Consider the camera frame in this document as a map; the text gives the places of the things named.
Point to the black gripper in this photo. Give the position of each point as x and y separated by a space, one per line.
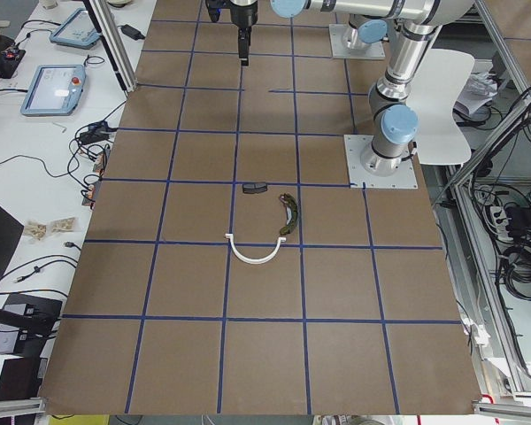
243 13

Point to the black power adapter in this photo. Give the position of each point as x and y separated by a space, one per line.
132 32

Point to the black brake pad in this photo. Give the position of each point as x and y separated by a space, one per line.
252 188

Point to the far blue teach pendant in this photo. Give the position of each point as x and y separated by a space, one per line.
77 31

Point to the blue teach pendant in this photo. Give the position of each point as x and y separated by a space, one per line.
55 90
77 31

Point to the olive green brake shoe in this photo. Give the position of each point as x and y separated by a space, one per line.
292 211

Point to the near blue teach pendant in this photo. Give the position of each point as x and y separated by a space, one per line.
55 90

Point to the white plastic chair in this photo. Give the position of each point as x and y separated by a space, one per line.
435 88

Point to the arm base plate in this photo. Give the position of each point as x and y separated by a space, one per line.
367 170
339 50

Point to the aluminium frame post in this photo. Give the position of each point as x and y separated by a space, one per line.
104 23

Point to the white curved plastic bracket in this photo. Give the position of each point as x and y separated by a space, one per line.
255 255

